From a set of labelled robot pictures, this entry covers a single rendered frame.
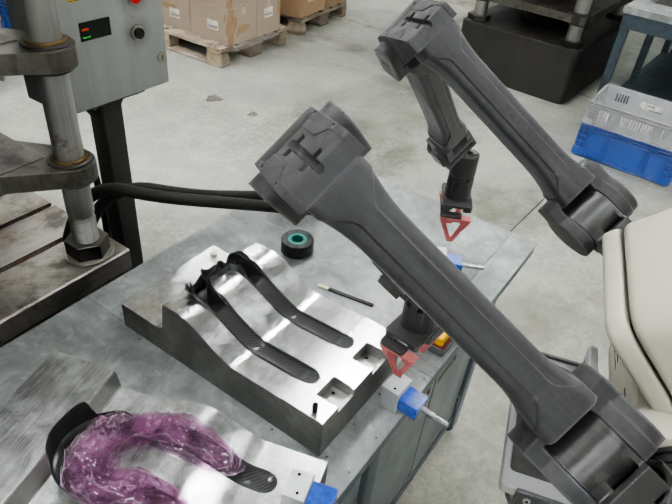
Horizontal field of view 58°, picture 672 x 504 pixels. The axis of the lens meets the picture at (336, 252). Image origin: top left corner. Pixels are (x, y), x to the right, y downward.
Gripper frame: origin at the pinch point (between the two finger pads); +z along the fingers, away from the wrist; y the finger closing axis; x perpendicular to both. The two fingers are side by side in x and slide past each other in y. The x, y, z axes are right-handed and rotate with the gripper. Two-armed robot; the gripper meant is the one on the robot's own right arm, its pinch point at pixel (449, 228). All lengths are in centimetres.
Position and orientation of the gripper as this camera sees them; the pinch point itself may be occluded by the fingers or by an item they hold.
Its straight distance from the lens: 143.3
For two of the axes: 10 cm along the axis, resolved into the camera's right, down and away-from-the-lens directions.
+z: -0.8, 8.1, 5.8
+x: 9.9, 1.4, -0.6
